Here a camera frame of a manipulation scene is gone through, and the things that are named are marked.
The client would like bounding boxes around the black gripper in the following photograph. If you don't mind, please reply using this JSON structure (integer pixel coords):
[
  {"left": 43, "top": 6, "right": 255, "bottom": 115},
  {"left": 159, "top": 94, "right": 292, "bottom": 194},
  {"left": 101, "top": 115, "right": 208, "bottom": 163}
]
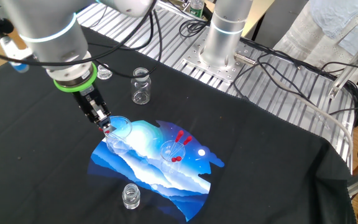
[{"left": 72, "top": 84, "right": 117, "bottom": 135}]

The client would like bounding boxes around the tall clear glass beaker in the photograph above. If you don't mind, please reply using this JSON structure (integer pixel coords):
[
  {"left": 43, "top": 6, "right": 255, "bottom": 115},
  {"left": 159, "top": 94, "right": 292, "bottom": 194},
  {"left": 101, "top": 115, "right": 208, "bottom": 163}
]
[{"left": 103, "top": 115, "right": 134, "bottom": 156}]

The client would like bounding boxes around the glass bottle stopper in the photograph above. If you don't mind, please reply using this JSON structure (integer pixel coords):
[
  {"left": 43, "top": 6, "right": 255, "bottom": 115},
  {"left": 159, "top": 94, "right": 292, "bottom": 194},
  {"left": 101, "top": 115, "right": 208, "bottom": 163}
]
[{"left": 96, "top": 63, "right": 113, "bottom": 81}]

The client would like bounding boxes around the wide-mouth glass bottle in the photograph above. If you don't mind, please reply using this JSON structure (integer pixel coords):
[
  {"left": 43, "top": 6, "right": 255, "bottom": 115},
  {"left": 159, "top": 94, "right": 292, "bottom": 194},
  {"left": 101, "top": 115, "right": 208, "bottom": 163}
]
[{"left": 130, "top": 67, "right": 152, "bottom": 105}]

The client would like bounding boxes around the short glass beaker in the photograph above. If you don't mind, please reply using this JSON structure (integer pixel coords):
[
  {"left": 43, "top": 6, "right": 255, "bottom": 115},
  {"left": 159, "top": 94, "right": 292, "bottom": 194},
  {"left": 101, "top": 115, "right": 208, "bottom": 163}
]
[{"left": 159, "top": 139, "right": 187, "bottom": 172}]

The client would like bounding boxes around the small clear glass vial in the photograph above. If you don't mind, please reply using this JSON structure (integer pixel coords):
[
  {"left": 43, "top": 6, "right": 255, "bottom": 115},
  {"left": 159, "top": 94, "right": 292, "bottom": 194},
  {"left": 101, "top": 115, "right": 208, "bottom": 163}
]
[{"left": 122, "top": 183, "right": 141, "bottom": 210}]

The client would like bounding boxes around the black cloth with blue print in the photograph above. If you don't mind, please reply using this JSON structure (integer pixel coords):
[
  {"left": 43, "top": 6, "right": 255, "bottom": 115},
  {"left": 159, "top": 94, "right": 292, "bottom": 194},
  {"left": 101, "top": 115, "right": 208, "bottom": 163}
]
[{"left": 0, "top": 26, "right": 357, "bottom": 224}]

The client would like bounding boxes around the white lace fabric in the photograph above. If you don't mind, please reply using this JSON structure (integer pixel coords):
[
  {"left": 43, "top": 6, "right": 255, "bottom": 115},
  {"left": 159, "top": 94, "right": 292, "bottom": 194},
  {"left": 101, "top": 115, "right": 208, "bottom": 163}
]
[{"left": 273, "top": 0, "right": 358, "bottom": 83}]

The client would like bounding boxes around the light blue fabric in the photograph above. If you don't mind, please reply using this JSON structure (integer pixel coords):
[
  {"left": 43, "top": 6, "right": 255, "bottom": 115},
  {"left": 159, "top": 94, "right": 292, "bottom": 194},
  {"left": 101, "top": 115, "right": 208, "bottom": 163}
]
[{"left": 309, "top": 0, "right": 358, "bottom": 57}]

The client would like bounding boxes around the green adapter ring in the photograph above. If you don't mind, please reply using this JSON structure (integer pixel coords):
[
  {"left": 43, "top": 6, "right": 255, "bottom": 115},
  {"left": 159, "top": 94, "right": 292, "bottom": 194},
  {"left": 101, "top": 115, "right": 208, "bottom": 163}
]
[{"left": 53, "top": 62, "right": 98, "bottom": 93}]

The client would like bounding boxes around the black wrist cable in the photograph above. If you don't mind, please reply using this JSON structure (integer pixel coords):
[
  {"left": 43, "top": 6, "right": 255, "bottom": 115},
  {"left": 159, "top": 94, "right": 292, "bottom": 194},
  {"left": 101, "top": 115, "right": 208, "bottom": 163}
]
[{"left": 0, "top": 0, "right": 164, "bottom": 79}]

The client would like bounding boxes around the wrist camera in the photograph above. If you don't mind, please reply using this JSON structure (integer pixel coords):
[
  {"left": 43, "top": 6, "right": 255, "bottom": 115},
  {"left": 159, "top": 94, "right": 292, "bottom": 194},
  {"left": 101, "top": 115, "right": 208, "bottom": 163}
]
[{"left": 9, "top": 60, "right": 30, "bottom": 74}]

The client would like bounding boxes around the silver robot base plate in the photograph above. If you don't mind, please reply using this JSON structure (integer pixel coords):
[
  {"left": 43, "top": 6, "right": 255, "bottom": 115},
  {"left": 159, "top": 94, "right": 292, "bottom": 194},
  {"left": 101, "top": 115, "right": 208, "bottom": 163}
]
[{"left": 172, "top": 29, "right": 262, "bottom": 84}]

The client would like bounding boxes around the silver camera bracket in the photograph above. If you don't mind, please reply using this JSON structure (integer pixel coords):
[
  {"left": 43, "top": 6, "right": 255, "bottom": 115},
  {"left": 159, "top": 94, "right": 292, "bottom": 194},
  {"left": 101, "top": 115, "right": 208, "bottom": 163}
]
[{"left": 0, "top": 35, "right": 34, "bottom": 63}]

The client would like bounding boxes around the black cable plug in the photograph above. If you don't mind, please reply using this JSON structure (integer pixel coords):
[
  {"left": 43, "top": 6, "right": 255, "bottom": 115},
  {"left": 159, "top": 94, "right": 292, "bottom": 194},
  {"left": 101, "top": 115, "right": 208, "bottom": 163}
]
[{"left": 0, "top": 17, "right": 15, "bottom": 37}]

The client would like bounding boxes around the translucent hose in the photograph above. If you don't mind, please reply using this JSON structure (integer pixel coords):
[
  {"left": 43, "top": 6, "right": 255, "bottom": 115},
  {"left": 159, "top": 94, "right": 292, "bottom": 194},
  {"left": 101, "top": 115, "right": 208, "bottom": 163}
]
[{"left": 259, "top": 70, "right": 354, "bottom": 162}]

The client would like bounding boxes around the thick black cable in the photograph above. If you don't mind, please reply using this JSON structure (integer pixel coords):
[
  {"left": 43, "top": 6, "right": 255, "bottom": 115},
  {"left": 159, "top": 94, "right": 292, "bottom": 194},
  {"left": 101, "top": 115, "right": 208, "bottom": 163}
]
[{"left": 239, "top": 36, "right": 358, "bottom": 125}]

